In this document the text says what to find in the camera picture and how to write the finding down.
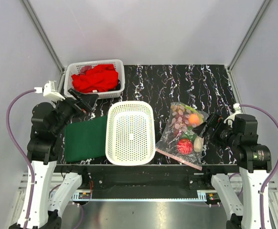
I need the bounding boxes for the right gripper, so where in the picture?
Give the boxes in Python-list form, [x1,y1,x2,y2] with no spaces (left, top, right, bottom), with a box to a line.
[192,111,240,149]

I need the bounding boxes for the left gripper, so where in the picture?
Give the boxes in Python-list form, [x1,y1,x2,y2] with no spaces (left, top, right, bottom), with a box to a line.
[53,87,99,134]

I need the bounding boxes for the red fake apple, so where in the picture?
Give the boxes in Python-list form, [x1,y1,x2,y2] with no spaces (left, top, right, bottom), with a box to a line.
[177,138,193,155]

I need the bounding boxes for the clear zip top bag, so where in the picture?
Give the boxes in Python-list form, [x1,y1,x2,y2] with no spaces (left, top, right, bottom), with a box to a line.
[156,102,208,171]

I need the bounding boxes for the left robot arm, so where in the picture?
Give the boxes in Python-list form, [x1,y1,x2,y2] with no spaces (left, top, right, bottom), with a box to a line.
[6,88,98,229]

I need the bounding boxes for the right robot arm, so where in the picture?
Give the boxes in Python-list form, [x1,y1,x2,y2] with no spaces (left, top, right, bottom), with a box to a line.
[193,112,272,229]

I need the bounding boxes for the orange fake fruit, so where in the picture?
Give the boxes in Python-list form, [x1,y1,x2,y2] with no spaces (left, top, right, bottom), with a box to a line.
[188,114,201,126]

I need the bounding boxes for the purple fake grapes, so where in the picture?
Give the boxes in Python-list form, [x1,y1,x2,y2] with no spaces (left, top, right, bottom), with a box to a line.
[170,104,190,137]

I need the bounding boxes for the grey pink cloth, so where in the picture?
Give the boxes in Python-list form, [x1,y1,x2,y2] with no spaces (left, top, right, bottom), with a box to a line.
[78,65,92,75]

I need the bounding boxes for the red cloth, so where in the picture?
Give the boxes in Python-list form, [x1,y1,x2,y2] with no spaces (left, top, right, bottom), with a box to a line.
[71,64,120,94]

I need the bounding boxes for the small white basket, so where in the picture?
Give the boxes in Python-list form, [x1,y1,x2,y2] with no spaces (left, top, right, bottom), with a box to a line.
[64,59,125,99]

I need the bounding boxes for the green cloth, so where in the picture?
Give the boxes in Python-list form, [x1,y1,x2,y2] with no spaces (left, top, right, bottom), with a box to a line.
[64,116,107,163]

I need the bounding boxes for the large white perforated basket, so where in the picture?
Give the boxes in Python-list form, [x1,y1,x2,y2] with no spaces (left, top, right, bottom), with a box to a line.
[105,101,156,166]

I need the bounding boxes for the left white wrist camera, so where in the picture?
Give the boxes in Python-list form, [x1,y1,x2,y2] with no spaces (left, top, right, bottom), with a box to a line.
[34,81,65,102]

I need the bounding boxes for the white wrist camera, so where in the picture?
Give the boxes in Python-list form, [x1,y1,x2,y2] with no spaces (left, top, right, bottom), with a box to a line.
[34,81,65,102]
[224,103,243,127]

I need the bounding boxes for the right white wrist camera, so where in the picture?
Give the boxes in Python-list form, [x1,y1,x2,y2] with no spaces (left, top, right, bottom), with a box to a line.
[224,103,243,127]

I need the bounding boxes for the white cable duct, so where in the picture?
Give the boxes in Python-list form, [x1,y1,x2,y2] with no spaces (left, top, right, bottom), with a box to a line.
[72,189,207,202]

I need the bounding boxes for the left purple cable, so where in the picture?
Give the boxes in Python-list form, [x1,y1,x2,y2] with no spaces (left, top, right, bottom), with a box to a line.
[6,89,37,229]

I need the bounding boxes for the purple cable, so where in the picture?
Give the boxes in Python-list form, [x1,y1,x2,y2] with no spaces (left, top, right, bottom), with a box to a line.
[239,104,278,229]
[6,89,37,229]

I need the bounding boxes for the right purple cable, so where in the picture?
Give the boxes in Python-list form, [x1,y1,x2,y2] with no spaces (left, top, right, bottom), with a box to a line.
[239,104,278,229]

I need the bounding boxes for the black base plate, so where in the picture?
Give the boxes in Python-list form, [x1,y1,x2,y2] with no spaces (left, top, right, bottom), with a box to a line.
[62,164,240,200]

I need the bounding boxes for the left aluminium frame post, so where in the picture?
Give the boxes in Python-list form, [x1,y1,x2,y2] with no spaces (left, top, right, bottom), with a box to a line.
[20,0,64,73]

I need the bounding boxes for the aluminium frame post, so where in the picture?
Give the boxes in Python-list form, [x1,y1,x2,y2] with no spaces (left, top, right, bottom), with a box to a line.
[20,0,64,73]
[227,0,273,71]

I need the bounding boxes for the right aluminium frame post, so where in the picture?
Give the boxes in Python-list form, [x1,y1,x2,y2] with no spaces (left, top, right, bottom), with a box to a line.
[227,0,273,71]

